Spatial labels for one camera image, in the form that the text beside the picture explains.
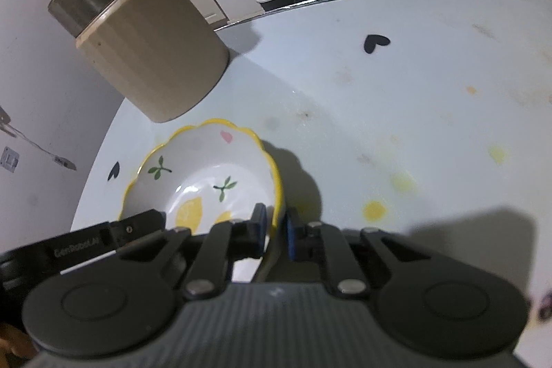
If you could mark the yellow-rimmed floral bowl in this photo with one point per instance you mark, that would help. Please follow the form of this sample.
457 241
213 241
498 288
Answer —
202 161

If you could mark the beige thermos jug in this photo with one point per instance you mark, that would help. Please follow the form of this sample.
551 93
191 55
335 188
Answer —
151 49

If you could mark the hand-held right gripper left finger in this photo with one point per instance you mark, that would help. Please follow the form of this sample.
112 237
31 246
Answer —
258 230

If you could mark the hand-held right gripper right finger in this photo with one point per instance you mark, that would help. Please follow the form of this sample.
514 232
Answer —
290 238

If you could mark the white wall socket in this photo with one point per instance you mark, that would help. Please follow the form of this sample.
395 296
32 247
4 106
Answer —
8 159

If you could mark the person's left forearm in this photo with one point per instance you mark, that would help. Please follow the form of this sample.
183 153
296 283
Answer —
13 342

